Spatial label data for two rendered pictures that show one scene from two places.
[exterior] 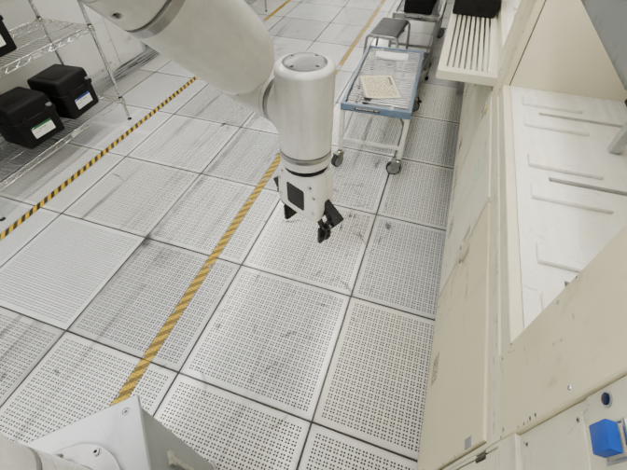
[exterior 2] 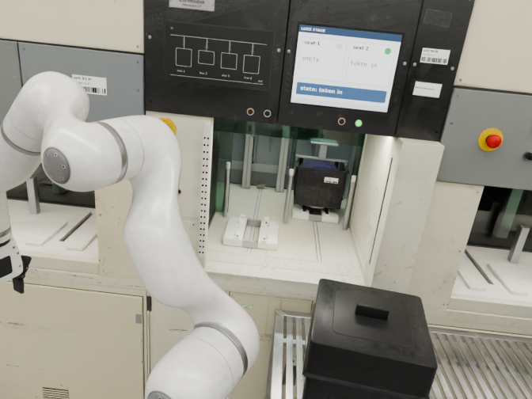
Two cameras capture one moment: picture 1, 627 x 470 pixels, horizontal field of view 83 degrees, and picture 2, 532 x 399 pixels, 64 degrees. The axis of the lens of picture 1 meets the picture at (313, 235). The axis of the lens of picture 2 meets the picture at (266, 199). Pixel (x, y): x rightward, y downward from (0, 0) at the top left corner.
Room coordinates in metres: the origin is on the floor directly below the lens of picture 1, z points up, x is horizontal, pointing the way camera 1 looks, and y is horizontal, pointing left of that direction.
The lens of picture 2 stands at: (0.16, 1.00, 1.67)
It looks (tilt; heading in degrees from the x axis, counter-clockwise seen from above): 22 degrees down; 252
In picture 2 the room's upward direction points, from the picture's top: 6 degrees clockwise
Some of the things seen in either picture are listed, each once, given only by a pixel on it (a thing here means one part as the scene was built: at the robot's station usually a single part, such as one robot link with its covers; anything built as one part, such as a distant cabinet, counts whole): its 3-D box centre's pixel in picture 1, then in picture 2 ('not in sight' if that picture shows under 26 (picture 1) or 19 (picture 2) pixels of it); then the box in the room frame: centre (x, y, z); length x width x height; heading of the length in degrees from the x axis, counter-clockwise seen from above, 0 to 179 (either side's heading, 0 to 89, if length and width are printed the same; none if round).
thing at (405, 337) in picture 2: not in sight; (368, 328); (-0.40, 0.22, 0.98); 0.29 x 0.29 x 0.13; 63
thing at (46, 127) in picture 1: (25, 117); not in sight; (2.07, 1.84, 0.31); 0.30 x 0.28 x 0.26; 157
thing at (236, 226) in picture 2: not in sight; (252, 231); (-0.28, -0.51, 0.89); 0.22 x 0.21 x 0.04; 71
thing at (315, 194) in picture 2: not in sight; (319, 174); (-0.63, -0.72, 1.06); 0.24 x 0.20 x 0.32; 161
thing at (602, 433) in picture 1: (608, 439); not in sight; (0.09, -0.31, 1.10); 0.03 x 0.02 x 0.03; 161
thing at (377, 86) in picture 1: (380, 85); not in sight; (2.18, -0.42, 0.47); 0.31 x 0.23 x 0.02; 3
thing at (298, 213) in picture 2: not in sight; (313, 207); (-0.63, -0.72, 0.89); 0.22 x 0.21 x 0.04; 71
